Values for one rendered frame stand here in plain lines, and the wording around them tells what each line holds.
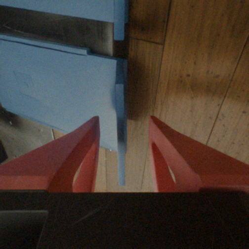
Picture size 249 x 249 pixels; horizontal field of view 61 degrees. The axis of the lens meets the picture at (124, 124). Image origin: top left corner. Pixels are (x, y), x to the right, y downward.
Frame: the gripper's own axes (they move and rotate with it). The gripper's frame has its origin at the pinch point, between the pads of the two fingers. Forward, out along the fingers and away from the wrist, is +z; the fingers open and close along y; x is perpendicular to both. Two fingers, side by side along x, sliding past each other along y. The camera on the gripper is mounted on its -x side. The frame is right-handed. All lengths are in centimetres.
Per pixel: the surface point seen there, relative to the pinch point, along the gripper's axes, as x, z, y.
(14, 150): 14.1, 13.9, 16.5
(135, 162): 6.4, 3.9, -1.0
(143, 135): 3.0, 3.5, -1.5
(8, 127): 9.3, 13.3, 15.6
